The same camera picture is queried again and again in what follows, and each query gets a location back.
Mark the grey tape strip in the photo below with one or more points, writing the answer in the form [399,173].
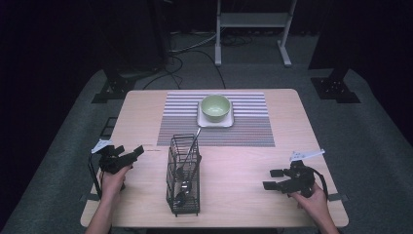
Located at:
[337,197]

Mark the white square plate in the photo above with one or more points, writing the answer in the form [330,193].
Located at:
[203,123]

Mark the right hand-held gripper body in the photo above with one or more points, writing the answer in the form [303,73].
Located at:
[300,180]

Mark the green bowl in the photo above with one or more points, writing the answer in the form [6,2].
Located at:
[215,107]

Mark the striped placemat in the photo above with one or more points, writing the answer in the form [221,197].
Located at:
[250,130]

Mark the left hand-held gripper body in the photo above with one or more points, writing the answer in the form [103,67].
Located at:
[112,162]

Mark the white metal stand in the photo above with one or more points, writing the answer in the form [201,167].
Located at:
[253,19]

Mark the person's right hand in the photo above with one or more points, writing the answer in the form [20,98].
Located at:
[315,203]

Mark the black frame beside table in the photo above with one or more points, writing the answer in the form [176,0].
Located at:
[108,126]

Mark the black stand base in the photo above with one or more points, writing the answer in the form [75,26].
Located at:
[112,91]
[334,89]

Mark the person's left hand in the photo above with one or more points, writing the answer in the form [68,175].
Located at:
[112,187]

